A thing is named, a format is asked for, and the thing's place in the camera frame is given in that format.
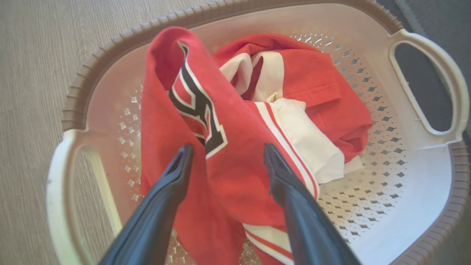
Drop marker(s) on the red and white jersey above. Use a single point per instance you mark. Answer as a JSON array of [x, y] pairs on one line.
[[235, 158]]

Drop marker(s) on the white plastic laundry basket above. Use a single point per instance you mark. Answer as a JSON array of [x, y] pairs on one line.
[[412, 191]]

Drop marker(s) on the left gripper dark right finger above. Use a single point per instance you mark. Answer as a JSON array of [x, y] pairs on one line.
[[309, 228]]

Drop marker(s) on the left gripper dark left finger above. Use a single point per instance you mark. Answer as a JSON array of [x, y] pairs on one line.
[[154, 217]]

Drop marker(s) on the dark grey rug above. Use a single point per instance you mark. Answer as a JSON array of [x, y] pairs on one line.
[[423, 88]]

